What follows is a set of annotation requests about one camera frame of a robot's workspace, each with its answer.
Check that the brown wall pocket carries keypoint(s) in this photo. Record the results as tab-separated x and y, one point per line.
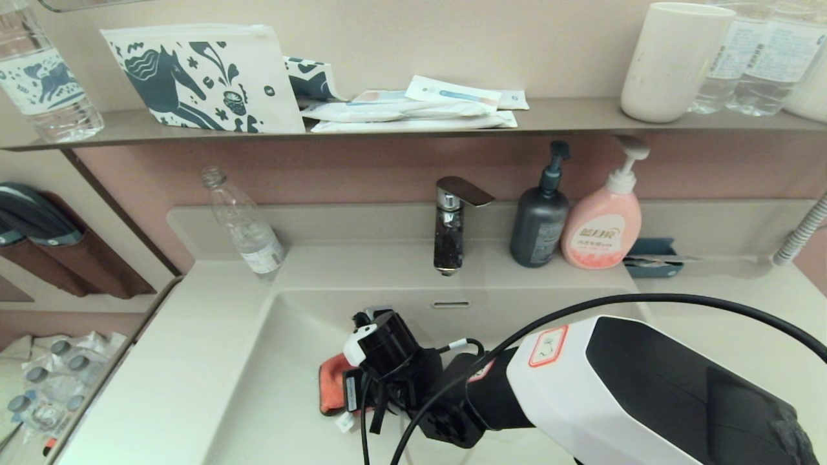
97	271

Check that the dark grey pump bottle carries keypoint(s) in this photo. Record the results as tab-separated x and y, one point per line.
537	226

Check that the long white packet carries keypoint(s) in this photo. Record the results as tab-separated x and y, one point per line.
387	110

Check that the white ceramic sink basin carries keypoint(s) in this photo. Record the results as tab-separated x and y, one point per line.
291	361

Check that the white plastic cup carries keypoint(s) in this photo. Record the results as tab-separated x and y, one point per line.
674	64

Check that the dark grey slipper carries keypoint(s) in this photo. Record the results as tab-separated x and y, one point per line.
10	237
35	213

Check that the packet with orange blue print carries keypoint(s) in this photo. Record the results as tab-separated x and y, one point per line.
381	96

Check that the clear empty plastic bottle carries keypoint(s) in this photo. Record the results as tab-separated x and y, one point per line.
249	232

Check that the white ribbed container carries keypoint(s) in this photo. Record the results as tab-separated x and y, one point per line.
811	97

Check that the shrink-wrapped bottle pack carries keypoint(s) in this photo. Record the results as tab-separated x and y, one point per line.
58	381

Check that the blue plastic box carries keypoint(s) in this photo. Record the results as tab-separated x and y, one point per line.
649	248

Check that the bottle with blue deer label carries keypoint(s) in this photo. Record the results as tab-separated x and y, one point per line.
44	90

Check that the small horse print pouch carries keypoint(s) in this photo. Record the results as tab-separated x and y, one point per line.
310	79

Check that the chrome overflow slot cover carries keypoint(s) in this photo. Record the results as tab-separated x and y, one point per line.
451	303

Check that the large horse print pouch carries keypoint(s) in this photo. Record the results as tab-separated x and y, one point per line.
194	84

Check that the orange microfibre cloth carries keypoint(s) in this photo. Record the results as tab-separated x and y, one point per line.
331	384

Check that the pink soap pump bottle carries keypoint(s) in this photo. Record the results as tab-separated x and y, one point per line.
602	226

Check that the small white sachet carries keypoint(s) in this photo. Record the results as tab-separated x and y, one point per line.
513	99

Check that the chrome sink faucet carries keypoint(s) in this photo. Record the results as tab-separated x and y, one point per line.
448	239

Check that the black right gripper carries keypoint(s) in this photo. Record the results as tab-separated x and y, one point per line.
413	387

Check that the white packet with blue stripe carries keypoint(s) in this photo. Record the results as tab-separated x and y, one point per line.
452	92

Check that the flat white packet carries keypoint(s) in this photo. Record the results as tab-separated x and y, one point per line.
420	123

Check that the water bottle with white label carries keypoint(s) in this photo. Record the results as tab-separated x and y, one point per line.
725	64
775	64

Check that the grey brown wall shelf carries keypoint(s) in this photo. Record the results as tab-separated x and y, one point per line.
568	116

